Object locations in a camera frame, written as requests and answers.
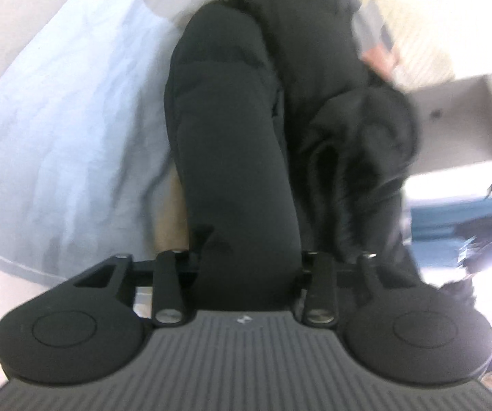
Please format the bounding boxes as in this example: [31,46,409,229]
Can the plaid patchwork duvet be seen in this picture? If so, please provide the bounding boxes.
[0,0,213,286]

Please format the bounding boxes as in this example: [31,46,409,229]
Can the black puffer jacket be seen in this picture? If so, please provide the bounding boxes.
[165,0,419,311]

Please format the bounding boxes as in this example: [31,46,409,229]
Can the grey wall cabinet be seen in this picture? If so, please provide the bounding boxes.
[410,74,492,174]

